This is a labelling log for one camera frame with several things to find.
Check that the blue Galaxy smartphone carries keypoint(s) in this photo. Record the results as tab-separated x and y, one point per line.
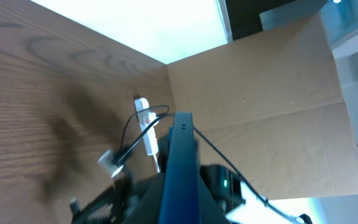
180	202

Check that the white power strip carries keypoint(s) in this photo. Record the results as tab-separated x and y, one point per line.
150	140

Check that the brown cardboard panel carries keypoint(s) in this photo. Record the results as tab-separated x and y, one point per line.
272	103

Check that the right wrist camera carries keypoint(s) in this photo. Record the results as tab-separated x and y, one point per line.
106	162

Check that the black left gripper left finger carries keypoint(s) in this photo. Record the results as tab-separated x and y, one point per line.
149	192

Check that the white charger adapter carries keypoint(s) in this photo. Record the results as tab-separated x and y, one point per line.
150	117

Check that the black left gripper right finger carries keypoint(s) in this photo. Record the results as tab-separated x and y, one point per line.
209	210

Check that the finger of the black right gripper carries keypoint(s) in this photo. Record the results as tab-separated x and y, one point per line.
106	208

